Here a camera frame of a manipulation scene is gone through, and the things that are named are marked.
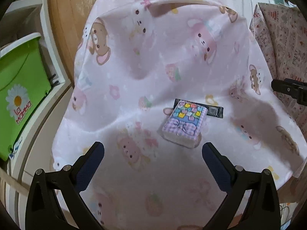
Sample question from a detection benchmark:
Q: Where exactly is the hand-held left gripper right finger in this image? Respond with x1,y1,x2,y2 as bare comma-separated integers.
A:
201,142,281,230

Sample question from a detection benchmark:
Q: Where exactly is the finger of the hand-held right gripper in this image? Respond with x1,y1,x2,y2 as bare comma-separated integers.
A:
271,78,307,106

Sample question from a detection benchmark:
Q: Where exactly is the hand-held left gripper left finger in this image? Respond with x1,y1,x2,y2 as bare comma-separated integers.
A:
25,141,105,230

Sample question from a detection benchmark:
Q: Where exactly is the purple plaid tissue pack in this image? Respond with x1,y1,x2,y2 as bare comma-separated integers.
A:
157,100,208,148

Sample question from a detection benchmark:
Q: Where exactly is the pink patterned pillow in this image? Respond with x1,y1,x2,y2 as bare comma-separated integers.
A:
249,2,307,135

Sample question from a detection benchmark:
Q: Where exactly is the black sachet wrapper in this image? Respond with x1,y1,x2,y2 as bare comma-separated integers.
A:
173,98,224,118

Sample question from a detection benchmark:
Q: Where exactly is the green plastic storage box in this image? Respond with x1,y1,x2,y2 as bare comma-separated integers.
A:
0,32,52,162

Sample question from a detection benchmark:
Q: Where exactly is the pink cartoon printed blanket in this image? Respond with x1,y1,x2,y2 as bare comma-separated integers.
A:
49,0,307,230

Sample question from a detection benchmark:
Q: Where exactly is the white shelf unit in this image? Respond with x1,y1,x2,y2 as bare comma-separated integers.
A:
0,0,75,197

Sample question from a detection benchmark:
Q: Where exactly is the wooden door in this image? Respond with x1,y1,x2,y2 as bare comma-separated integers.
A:
47,0,108,82

